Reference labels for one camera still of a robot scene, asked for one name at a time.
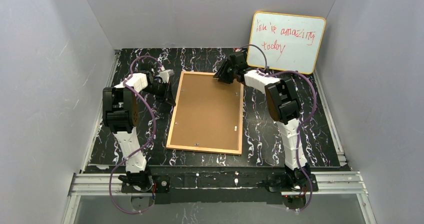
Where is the aluminium rail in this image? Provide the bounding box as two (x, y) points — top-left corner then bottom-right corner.
(68, 171), (368, 196)

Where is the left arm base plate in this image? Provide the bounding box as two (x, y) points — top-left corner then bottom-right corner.
(118, 173), (170, 194)

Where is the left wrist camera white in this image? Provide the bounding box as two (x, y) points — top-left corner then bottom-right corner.
(158, 69), (175, 83)

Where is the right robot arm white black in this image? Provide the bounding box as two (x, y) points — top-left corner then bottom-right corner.
(213, 51), (308, 171)

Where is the whiteboard with orange rim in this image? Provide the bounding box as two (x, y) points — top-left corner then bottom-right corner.
(246, 11), (327, 75)

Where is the brown cardboard backing board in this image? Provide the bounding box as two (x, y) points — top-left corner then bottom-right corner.
(170, 74), (242, 151)

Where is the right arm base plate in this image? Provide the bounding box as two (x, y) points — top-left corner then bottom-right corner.
(263, 174), (319, 196)

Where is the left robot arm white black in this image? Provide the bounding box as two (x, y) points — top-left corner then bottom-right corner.
(102, 66), (176, 173)

